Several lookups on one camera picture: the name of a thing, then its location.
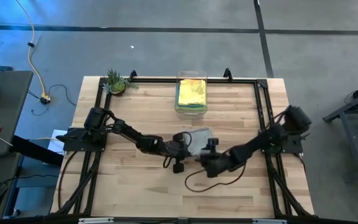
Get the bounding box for dark low desk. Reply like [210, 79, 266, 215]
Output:
[0, 152, 21, 218]

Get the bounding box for teal microfiber towel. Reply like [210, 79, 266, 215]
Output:
[177, 104, 206, 110]

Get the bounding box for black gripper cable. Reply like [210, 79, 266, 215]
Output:
[162, 131, 193, 169]
[184, 161, 247, 193]

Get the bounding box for yellow floor cable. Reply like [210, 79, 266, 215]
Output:
[14, 0, 51, 100]

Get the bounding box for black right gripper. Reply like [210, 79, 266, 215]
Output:
[196, 138, 239, 179]

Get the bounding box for white paper sheet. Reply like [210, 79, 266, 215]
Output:
[47, 129, 70, 155]

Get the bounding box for silver table bracket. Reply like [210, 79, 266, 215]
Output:
[78, 217, 114, 224]
[252, 219, 287, 224]

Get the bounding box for clear plastic bin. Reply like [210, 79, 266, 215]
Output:
[175, 70, 209, 118]

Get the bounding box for yellow microfiber towel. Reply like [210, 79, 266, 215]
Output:
[178, 78, 207, 107]

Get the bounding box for black rectangular bar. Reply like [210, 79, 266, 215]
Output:
[11, 135, 65, 167]

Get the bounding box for black aluminium table frame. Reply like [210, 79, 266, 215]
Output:
[53, 68, 313, 218]

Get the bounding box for potted succulent plant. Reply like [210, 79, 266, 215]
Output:
[102, 68, 139, 96]

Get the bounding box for grey microfiber towel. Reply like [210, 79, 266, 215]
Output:
[183, 126, 214, 156]

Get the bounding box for grey side desk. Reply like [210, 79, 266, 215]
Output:
[0, 70, 34, 156]

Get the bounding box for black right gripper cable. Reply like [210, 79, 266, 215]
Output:
[184, 161, 247, 193]

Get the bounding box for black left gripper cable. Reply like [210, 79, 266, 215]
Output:
[162, 131, 193, 169]

